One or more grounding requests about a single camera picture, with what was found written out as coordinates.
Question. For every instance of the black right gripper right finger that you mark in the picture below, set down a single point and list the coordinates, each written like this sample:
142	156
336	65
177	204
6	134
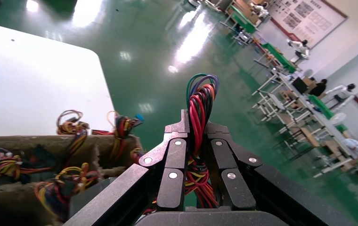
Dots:
235	187

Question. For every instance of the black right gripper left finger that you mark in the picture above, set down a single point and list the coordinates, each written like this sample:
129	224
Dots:
172	187

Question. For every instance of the small blue floor scrap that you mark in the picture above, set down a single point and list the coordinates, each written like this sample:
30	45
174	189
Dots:
139	117

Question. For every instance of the green top workbench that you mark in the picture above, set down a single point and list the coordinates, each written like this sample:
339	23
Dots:
321	106
279	56
244	20

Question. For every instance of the person in white coat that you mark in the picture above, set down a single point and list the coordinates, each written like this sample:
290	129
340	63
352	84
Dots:
300	50
260	9
355	146
341	93

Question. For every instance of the person in black top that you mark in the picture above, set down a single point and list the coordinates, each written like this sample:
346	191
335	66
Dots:
318	89

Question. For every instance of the brown cardboard divider box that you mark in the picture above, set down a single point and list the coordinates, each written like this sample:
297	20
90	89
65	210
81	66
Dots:
26	140

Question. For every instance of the wall notice board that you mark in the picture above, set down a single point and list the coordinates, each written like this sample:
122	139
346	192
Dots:
307	18

